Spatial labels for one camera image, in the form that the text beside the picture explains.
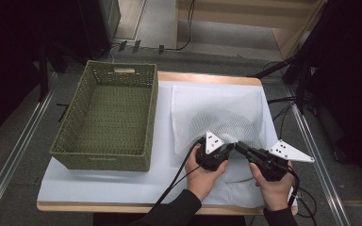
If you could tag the white table mat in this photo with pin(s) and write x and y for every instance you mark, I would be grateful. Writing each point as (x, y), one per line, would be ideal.
(161, 150)

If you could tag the white mesh laundry bag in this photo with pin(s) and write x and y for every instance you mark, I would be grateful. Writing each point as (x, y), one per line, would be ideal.
(201, 103)

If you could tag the person's left hand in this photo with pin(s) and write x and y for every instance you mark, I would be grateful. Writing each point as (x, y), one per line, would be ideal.
(204, 182)

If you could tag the light wooden shelf unit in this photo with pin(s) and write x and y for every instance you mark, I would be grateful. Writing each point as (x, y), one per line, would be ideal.
(238, 15)

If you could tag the black tripod stand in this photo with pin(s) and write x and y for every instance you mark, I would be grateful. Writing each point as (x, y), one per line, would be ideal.
(295, 66)

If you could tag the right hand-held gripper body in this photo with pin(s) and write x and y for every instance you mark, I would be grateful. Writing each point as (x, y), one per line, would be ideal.
(273, 163)

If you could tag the metal floor rail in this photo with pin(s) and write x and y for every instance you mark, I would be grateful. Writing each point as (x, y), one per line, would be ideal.
(15, 153)
(314, 135)

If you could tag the black cabinet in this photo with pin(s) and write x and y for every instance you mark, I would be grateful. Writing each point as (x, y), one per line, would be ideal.
(99, 25)

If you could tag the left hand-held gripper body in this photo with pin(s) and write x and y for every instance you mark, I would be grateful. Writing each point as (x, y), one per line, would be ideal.
(213, 147)

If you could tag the person's right hand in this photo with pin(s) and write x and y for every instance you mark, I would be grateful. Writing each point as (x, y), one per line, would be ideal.
(273, 191)

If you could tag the green woven basket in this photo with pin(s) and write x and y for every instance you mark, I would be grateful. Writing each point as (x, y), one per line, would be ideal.
(110, 125)

